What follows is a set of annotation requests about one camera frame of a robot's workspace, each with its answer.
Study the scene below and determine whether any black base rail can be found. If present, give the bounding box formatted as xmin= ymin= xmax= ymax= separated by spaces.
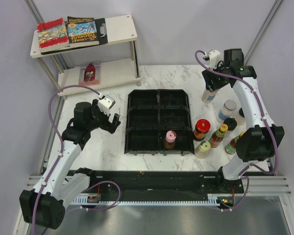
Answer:
xmin=69 ymin=168 xmax=244 ymax=202

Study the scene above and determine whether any purple cable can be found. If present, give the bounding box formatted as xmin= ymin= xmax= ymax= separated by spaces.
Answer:
xmin=195 ymin=49 xmax=280 ymax=213
xmin=30 ymin=84 xmax=102 ymax=235

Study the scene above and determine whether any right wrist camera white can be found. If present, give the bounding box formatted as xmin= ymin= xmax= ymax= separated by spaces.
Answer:
xmin=203 ymin=50 xmax=222 ymax=69

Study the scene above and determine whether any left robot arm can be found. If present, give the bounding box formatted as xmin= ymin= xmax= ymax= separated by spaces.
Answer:
xmin=19 ymin=96 xmax=121 ymax=229

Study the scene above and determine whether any pink book on lower shelf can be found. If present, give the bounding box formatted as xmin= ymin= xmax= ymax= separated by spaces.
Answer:
xmin=78 ymin=61 xmax=101 ymax=86

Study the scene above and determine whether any green label sauce bottle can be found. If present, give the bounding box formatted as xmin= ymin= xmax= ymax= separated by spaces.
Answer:
xmin=224 ymin=131 xmax=245 ymax=155

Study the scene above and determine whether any red cover book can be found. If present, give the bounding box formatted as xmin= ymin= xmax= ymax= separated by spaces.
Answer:
xmin=37 ymin=18 xmax=69 ymax=53

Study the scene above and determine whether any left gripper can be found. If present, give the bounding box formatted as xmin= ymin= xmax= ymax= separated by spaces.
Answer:
xmin=86 ymin=99 xmax=120 ymax=134

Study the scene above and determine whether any black cover treehouse book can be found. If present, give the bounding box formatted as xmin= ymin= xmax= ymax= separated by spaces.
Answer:
xmin=67 ymin=16 xmax=99 ymax=48

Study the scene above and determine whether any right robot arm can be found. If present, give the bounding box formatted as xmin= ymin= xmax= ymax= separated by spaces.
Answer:
xmin=195 ymin=48 xmax=285 ymax=193

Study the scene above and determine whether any pink lid spice jar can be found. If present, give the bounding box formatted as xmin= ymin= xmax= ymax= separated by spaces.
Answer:
xmin=164 ymin=130 xmax=176 ymax=149

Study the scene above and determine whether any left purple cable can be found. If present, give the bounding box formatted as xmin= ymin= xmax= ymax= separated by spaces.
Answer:
xmin=30 ymin=84 xmax=102 ymax=235

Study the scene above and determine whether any clear jar grey lid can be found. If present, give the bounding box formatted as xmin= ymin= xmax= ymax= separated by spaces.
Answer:
xmin=201 ymin=90 xmax=218 ymax=104

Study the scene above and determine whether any white cable duct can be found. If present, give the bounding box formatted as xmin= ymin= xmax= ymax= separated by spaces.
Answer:
xmin=71 ymin=195 xmax=234 ymax=207

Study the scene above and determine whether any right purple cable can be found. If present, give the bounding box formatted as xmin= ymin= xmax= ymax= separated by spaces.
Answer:
xmin=195 ymin=49 xmax=280 ymax=213

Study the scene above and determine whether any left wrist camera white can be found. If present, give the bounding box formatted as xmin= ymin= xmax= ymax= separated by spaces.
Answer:
xmin=98 ymin=95 xmax=116 ymax=116

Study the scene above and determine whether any white two-tier shelf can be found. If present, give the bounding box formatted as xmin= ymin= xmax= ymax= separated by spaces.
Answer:
xmin=30 ymin=15 xmax=141 ymax=89

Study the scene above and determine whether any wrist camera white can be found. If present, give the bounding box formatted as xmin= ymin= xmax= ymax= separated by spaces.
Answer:
xmin=203 ymin=50 xmax=222 ymax=69
xmin=98 ymin=95 xmax=116 ymax=116

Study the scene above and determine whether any black compartment organizer tray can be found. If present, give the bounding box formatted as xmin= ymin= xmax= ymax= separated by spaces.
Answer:
xmin=124 ymin=89 xmax=194 ymax=156

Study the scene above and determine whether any blue label clear jar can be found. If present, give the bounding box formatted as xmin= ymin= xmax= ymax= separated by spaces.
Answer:
xmin=216 ymin=99 xmax=237 ymax=123

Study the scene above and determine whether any yellow cap sauce bottle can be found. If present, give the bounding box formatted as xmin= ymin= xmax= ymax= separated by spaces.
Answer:
xmin=208 ymin=123 xmax=228 ymax=148

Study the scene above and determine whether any red lid sauce jar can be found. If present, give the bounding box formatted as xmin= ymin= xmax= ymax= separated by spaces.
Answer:
xmin=193 ymin=119 xmax=211 ymax=141

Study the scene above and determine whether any black lid clear jar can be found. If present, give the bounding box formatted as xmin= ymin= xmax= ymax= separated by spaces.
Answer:
xmin=235 ymin=108 xmax=245 ymax=126

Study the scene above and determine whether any yellow lid spice jar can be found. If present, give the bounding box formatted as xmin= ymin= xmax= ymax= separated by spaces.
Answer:
xmin=195 ymin=141 xmax=211 ymax=159

